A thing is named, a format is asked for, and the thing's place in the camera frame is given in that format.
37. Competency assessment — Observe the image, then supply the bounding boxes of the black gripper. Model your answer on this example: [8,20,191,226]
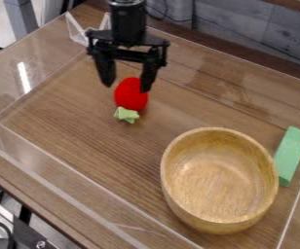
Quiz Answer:
[84,28,171,92]

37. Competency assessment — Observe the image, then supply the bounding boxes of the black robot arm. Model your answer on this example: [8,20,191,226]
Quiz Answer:
[84,0,171,92]

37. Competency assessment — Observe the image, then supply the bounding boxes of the red plush strawberry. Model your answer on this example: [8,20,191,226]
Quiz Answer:
[113,77,148,124]

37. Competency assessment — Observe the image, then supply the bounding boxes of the grey table leg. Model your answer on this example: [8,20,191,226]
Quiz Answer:
[2,0,39,40]

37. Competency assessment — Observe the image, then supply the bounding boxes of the wooden bowl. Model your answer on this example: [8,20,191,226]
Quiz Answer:
[160,127,278,234]

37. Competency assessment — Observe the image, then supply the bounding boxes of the green rectangular block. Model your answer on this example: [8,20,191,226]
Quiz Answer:
[274,126,300,187]

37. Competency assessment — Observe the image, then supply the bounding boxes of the black equipment with screw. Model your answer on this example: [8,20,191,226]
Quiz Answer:
[12,217,59,249]

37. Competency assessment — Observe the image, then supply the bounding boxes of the clear acrylic enclosure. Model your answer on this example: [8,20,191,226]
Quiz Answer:
[0,18,300,249]

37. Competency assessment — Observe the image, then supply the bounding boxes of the black cable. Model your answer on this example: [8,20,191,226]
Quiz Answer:
[0,219,17,249]

